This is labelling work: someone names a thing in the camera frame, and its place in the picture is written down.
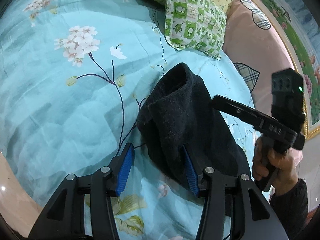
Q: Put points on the pink quilt with plaid hearts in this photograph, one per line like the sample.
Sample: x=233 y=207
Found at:
x=256 y=50

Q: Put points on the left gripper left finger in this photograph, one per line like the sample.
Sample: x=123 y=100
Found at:
x=63 y=217

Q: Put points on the black sleeved right forearm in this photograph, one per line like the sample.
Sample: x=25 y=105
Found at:
x=292 y=209

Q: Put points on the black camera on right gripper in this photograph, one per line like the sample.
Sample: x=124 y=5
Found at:
x=287 y=98

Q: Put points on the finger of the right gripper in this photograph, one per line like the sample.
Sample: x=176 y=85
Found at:
x=240 y=111

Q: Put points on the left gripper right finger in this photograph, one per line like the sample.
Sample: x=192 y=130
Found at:
x=251 y=215

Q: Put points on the gold framed landscape painting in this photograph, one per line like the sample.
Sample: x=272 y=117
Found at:
x=299 y=31

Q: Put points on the light blue floral bedsheet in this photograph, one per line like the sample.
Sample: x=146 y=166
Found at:
x=73 y=73

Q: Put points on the black knit pants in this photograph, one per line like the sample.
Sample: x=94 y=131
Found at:
x=177 y=120

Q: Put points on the green checkered small pillow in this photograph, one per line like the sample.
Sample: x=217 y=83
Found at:
x=195 y=26

